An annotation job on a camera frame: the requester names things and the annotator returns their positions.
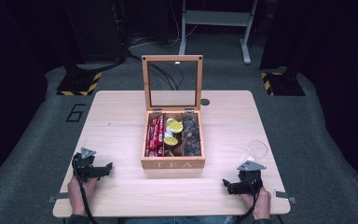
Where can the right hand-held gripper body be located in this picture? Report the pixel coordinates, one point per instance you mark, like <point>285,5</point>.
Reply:
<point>250,177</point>

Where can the person's left hand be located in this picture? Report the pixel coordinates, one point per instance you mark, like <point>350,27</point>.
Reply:
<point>80,194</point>

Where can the yellow lid capsule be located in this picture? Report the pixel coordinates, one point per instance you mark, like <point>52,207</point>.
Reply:
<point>176,127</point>
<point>169,121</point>
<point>171,141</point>

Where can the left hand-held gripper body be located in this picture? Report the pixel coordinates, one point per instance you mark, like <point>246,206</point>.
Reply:
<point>85,165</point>

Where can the pile of dark tea bags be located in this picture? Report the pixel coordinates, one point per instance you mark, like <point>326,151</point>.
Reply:
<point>191,135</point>

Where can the grey table clamp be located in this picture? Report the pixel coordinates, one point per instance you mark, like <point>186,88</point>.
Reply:
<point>57,197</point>
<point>284,196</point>

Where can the white metal desk frame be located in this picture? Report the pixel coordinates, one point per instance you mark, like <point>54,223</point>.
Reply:
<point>217,18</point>

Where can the black stand base striped edge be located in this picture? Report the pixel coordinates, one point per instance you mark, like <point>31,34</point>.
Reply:
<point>284,84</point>
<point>79,82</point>

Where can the wooden tea box with glass lid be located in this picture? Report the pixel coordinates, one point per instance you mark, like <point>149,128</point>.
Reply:
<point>173,163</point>

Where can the clear glass cup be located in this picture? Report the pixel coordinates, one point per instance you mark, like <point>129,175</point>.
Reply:
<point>257,150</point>

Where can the person's right hand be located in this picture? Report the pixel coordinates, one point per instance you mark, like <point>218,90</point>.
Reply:
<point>260,203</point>

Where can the row of red packets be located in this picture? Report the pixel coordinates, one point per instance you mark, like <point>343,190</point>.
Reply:
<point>154,137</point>

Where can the brown capsule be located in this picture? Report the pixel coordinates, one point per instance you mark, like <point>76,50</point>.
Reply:
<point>177,150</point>

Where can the grey table grommet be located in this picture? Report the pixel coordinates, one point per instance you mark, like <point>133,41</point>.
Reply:
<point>205,102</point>

